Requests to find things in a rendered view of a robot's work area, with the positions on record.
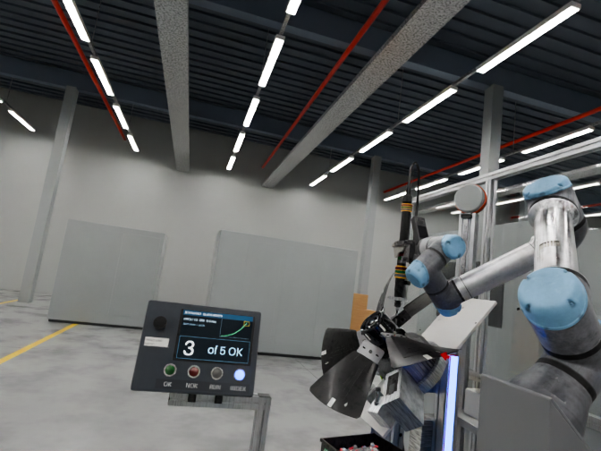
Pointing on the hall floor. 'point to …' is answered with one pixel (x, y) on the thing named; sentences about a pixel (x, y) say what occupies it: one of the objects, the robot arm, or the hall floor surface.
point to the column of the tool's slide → (470, 336)
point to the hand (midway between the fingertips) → (399, 245)
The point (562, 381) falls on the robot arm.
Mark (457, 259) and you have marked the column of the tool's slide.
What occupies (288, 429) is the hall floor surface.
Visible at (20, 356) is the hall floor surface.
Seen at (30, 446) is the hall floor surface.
